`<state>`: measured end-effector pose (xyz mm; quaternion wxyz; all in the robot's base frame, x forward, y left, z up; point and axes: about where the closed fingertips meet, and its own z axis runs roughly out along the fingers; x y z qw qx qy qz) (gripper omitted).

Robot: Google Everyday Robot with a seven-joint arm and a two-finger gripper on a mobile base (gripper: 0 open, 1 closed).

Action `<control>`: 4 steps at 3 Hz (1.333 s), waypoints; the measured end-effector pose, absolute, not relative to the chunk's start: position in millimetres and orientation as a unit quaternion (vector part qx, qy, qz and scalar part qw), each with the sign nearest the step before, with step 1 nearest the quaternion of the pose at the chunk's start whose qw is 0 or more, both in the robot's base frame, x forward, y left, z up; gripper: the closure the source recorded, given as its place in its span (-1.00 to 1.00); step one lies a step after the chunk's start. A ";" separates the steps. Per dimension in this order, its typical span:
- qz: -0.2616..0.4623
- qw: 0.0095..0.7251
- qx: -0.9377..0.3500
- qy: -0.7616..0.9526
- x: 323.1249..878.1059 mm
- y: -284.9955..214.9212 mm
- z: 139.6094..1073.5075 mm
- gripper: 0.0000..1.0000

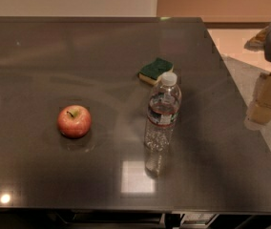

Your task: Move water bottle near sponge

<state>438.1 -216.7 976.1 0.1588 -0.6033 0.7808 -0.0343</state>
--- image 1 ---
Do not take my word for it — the red apple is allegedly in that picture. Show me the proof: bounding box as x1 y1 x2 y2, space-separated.
57 105 92 138

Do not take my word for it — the clear plastic water bottle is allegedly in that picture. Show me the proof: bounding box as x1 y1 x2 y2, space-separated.
143 72 183 153

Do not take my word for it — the green and yellow sponge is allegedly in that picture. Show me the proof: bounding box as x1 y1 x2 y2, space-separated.
138 58 174 85

